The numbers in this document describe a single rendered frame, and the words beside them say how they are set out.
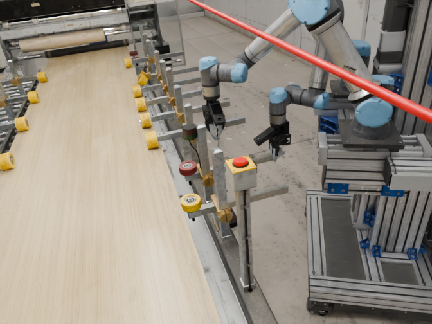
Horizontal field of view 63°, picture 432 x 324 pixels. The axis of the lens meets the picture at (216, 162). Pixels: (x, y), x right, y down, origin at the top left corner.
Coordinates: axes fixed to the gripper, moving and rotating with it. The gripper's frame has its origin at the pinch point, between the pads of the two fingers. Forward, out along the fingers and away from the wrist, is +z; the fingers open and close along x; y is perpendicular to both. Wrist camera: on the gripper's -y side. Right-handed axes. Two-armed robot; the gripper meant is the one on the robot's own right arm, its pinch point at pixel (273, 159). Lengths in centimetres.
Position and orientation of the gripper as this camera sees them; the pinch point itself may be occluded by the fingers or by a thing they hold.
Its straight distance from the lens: 173.3
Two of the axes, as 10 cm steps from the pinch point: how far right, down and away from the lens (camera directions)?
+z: 0.9, 8.4, 5.3
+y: 9.5, -2.3, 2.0
